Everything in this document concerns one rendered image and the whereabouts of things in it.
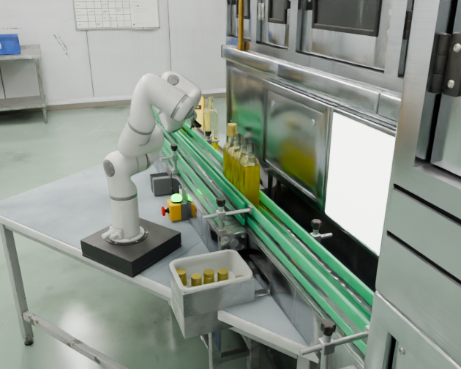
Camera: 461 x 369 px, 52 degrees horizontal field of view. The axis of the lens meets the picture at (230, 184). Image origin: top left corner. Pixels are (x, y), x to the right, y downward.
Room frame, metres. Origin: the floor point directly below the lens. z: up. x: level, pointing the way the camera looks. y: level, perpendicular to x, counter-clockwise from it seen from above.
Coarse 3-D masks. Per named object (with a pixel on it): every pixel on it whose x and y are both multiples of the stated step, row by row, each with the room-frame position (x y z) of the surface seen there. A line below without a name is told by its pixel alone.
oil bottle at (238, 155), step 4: (236, 152) 1.58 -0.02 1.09; (240, 152) 1.57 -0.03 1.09; (244, 152) 1.56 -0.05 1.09; (236, 156) 1.57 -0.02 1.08; (240, 156) 1.55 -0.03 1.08; (236, 160) 1.56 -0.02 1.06; (240, 160) 1.54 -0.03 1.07; (236, 164) 1.56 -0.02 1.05; (236, 168) 1.56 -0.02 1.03; (236, 172) 1.56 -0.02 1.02; (236, 176) 1.56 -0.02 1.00; (236, 180) 1.56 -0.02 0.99; (236, 184) 1.56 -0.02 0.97
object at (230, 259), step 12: (216, 252) 1.31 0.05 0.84; (228, 252) 1.32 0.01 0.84; (180, 264) 1.26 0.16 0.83; (192, 264) 1.27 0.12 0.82; (204, 264) 1.29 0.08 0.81; (216, 264) 1.30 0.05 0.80; (228, 264) 1.31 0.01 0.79; (240, 264) 1.26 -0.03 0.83; (216, 276) 1.28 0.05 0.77; (228, 276) 1.28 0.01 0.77; (180, 288) 1.12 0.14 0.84; (192, 288) 1.11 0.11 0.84; (204, 288) 1.12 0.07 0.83
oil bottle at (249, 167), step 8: (248, 160) 1.50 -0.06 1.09; (256, 160) 1.50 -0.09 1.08; (240, 168) 1.53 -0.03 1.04; (248, 168) 1.49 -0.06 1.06; (256, 168) 1.50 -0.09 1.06; (240, 176) 1.53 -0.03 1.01; (248, 176) 1.49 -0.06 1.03; (256, 176) 1.50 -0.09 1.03; (240, 184) 1.53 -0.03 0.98; (248, 184) 1.49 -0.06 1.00; (256, 184) 1.50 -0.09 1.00; (248, 192) 1.49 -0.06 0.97; (256, 192) 1.50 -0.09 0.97; (248, 200) 1.49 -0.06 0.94; (256, 200) 1.50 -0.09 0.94; (256, 208) 1.50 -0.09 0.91
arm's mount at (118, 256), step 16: (144, 224) 1.56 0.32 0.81; (80, 240) 1.44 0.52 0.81; (96, 240) 1.44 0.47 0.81; (144, 240) 1.44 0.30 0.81; (160, 240) 1.44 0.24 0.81; (176, 240) 1.48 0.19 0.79; (96, 256) 1.40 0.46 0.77; (112, 256) 1.35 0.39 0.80; (128, 256) 1.33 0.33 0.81; (144, 256) 1.35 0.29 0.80; (160, 256) 1.42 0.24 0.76; (128, 272) 1.31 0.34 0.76
